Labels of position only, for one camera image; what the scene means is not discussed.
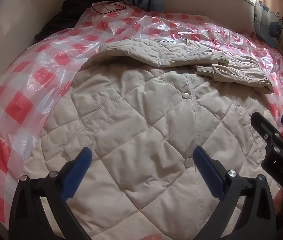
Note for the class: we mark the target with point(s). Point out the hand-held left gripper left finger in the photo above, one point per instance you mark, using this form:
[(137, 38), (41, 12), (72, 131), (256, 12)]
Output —
[(77, 170)]

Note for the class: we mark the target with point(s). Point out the beige quilted jacket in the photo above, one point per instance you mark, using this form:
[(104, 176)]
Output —
[(136, 120)]

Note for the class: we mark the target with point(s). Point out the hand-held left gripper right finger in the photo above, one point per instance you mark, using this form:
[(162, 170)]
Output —
[(207, 172)]

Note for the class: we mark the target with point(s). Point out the black clothing pile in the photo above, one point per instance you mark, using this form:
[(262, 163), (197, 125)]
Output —
[(64, 12)]

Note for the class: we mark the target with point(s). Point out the red white checked plastic sheet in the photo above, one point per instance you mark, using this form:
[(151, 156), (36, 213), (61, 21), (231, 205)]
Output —
[(19, 105)]

